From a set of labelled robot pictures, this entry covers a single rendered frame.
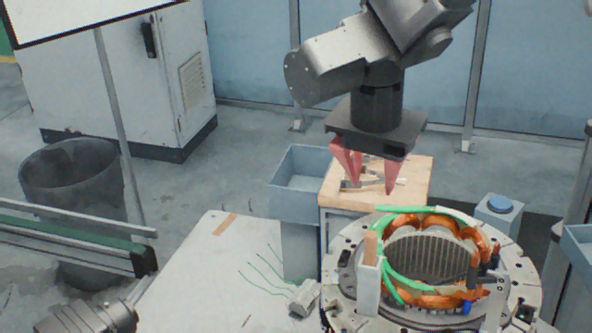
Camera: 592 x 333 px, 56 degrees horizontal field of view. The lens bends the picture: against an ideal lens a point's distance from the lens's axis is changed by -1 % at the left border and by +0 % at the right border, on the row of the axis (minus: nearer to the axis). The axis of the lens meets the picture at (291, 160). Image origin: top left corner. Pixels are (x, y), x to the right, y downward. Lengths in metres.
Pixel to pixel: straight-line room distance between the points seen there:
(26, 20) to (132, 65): 1.62
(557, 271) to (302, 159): 0.60
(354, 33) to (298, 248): 0.75
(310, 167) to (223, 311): 0.37
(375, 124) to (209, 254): 0.87
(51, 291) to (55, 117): 1.30
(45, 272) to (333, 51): 2.35
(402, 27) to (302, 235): 0.75
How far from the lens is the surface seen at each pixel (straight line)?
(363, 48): 0.53
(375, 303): 0.79
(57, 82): 3.46
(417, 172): 1.15
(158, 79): 3.03
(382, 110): 0.59
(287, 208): 1.13
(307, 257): 1.23
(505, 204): 1.13
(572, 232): 1.09
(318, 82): 0.52
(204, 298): 1.30
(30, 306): 2.62
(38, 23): 1.52
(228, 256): 1.39
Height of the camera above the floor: 1.69
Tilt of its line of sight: 32 degrees down
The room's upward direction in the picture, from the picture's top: 3 degrees counter-clockwise
